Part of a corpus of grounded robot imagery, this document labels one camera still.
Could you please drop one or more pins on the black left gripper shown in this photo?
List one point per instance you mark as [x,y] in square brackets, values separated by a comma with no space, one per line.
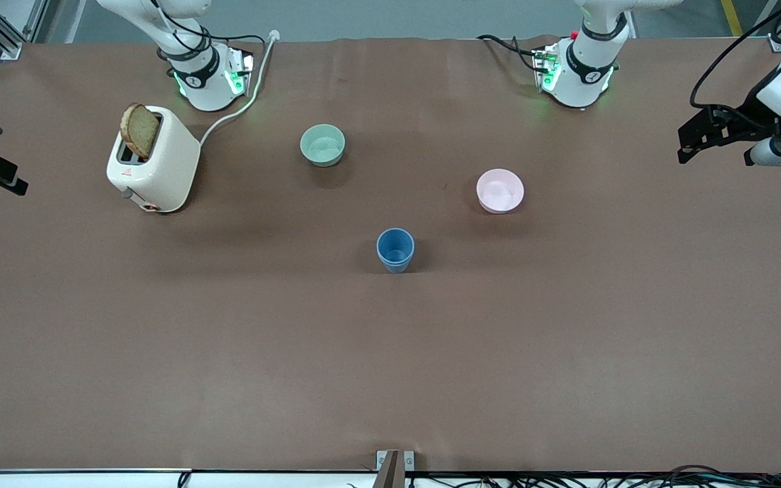
[748,116]

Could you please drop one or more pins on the blue plastic cup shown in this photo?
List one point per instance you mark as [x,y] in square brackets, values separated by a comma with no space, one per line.
[395,245]
[396,268]

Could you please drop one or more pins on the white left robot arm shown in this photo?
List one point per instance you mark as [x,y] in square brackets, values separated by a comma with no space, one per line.
[590,71]

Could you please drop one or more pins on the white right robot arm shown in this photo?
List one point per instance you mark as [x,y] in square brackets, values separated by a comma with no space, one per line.
[201,81]

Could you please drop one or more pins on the brown bread slice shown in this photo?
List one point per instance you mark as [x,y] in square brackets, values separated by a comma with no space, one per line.
[139,132]

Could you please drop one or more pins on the cream white toaster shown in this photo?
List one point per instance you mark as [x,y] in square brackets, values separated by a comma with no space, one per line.
[167,169]

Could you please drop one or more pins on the metal base box green light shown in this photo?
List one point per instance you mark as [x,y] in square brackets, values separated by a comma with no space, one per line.
[546,68]
[240,71]

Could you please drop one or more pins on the pink bowl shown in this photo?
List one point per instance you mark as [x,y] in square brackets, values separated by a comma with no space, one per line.
[499,190]

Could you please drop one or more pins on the white table edge strip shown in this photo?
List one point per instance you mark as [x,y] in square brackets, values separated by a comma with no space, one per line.
[72,480]

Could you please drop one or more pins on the green bowl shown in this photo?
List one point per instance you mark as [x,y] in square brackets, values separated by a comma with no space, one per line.
[323,144]

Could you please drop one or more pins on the brown table cover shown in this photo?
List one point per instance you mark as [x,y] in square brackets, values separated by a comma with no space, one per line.
[390,366]

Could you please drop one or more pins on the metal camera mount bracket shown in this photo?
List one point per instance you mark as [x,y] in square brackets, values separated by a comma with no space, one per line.
[394,468]

